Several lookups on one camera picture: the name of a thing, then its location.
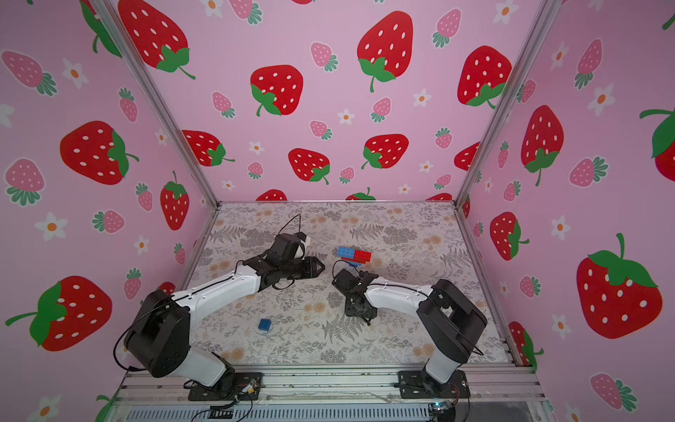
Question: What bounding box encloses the red 2x4 brick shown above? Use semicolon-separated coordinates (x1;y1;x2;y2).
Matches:
353;250;372;264

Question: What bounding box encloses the aluminium front rail frame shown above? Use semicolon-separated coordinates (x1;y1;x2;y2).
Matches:
103;364;556;421

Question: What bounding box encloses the aluminium corner post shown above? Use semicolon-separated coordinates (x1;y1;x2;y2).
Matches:
455;0;562;211
91;0;220;209

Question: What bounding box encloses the light blue 2x4 brick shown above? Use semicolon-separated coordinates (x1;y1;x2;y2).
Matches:
337;246;356;262

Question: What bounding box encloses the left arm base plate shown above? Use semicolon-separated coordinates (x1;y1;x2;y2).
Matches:
187;372;264;402

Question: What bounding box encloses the blue 2x2 brick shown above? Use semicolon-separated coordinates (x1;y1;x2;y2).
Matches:
258;318;272;332

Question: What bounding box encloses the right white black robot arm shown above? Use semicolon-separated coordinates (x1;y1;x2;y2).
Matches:
332;269;488;390

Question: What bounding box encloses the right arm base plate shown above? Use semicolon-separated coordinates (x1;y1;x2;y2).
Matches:
395;370;471;400

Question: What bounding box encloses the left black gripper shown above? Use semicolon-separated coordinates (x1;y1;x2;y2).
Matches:
278;255;327;281

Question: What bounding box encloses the right aluminium corner post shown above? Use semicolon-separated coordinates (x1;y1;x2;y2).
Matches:
455;0;562;211

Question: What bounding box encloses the left aluminium corner post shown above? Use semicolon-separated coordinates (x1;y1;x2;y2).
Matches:
91;0;220;209

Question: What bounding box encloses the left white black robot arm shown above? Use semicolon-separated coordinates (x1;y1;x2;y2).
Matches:
121;232;325;397

